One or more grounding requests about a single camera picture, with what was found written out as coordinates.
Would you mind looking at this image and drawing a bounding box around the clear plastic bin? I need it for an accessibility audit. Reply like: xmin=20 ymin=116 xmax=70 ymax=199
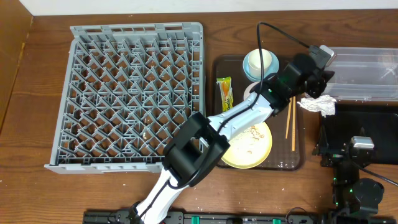
xmin=323 ymin=47 xmax=397 ymax=101

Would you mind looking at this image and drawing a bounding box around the yellow green snack wrapper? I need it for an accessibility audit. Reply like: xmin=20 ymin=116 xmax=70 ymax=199
xmin=216 ymin=77 xmax=233 ymax=112

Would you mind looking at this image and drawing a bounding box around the white tissue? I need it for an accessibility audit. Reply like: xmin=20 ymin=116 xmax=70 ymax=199
xmin=297 ymin=95 xmax=336 ymax=117

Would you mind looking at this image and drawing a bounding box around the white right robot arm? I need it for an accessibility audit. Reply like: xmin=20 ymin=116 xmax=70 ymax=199
xmin=313 ymin=126 xmax=384 ymax=223

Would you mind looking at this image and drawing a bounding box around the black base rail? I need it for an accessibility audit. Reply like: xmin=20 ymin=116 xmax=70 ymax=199
xmin=82 ymin=210 xmax=398 ymax=224

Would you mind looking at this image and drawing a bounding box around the yellow plate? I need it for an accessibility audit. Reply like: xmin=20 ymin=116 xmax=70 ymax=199
xmin=221 ymin=123 xmax=272 ymax=169

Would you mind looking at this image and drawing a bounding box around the pink bowl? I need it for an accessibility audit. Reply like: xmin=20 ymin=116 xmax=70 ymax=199
xmin=243 ymin=82 xmax=259 ymax=100

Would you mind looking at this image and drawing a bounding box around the cream plastic cup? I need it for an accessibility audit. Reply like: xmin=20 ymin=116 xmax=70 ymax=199
xmin=248 ymin=49 xmax=272 ymax=79

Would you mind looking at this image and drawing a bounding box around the light blue bowl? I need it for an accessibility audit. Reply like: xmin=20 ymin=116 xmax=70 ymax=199
xmin=243 ymin=49 xmax=279 ymax=82

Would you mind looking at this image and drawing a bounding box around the left wooden chopstick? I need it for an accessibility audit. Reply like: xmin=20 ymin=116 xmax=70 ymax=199
xmin=285 ymin=98 xmax=292 ymax=139

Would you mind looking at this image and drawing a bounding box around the black plastic bin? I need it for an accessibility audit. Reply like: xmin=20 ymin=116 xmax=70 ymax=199
xmin=313 ymin=104 xmax=397 ymax=165

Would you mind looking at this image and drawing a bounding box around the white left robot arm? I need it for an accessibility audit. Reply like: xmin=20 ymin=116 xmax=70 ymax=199
xmin=129 ymin=45 xmax=335 ymax=223

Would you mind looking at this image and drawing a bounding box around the dark brown tray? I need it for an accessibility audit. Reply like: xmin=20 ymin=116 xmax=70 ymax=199
xmin=213 ymin=55 xmax=305 ymax=172

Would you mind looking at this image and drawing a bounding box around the gray dish rack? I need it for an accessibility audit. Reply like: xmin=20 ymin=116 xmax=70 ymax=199
xmin=46 ymin=22 xmax=206 ymax=174

